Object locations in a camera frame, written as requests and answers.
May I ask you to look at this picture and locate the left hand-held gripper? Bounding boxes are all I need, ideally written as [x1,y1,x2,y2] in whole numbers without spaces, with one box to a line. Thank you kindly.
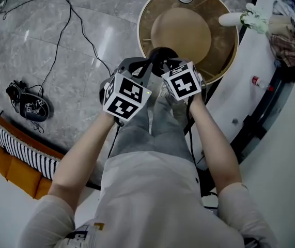
[99,56,154,122]

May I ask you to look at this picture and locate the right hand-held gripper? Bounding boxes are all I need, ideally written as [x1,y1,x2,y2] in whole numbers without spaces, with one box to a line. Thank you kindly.
[161,57,205,102]

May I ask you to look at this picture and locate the black kettle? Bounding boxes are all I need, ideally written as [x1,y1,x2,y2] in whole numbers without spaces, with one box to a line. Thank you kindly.
[148,46,180,79]

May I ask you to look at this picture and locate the person's left forearm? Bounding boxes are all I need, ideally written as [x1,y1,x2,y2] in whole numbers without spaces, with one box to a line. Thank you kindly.
[48,111,119,211]

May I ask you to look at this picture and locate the person's right forearm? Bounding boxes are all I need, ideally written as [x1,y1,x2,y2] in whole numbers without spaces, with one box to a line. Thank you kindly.
[188,96,243,198]

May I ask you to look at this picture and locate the person's right white sneaker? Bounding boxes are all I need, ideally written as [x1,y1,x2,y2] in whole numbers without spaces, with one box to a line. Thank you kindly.
[158,83,174,99]

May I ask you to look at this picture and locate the round wooden side table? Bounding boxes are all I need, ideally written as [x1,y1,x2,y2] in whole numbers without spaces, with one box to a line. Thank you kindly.
[136,0,240,86]

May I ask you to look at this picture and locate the white low platform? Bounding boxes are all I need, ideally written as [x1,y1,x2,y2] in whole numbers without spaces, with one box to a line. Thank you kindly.
[188,0,295,170]

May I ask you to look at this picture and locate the white vase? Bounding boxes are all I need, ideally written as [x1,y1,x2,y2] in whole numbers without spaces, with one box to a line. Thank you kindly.
[218,12,245,27]

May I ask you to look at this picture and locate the gray trousers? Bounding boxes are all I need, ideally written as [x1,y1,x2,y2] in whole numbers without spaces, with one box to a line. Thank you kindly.
[110,85,197,165]

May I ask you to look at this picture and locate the white bottle with red cap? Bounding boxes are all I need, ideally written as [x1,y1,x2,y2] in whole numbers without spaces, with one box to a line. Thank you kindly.
[252,75,275,92]

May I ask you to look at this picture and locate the white flower bunch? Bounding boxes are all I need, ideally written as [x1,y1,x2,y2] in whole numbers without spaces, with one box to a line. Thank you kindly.
[240,3,271,35]

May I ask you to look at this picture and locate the white printed t-shirt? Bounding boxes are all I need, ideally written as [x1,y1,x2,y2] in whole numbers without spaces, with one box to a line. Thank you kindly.
[18,151,277,248]

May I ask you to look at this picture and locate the black-white striped cushion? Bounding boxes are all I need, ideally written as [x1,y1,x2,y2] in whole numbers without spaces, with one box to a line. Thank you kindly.
[0,117,61,181]

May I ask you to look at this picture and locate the orange sofa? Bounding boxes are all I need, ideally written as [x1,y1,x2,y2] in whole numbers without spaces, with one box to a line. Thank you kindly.
[0,112,65,200]

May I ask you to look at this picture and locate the black floor cable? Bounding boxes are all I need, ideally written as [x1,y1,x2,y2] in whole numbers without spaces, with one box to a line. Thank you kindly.
[53,0,113,77]
[2,0,52,20]
[37,0,73,98]

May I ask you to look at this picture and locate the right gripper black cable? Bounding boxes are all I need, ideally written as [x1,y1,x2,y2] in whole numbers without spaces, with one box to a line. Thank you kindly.
[183,96,202,170]

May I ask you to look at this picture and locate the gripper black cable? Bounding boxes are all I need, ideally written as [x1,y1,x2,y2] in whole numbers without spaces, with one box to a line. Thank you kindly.
[183,96,202,170]
[106,117,125,160]

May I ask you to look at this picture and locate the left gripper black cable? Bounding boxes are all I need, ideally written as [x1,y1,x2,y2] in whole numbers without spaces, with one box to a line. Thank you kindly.
[106,117,125,160]

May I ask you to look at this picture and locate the black wall base trim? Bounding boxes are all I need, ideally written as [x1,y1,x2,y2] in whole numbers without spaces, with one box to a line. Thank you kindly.
[229,42,295,165]

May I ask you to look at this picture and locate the black gear bundle with cables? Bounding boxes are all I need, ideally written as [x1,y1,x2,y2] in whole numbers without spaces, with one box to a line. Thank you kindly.
[5,79,51,134]

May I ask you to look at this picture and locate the black shoulder strap buckle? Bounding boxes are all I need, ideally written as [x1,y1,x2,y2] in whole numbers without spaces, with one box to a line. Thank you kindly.
[242,238,261,248]

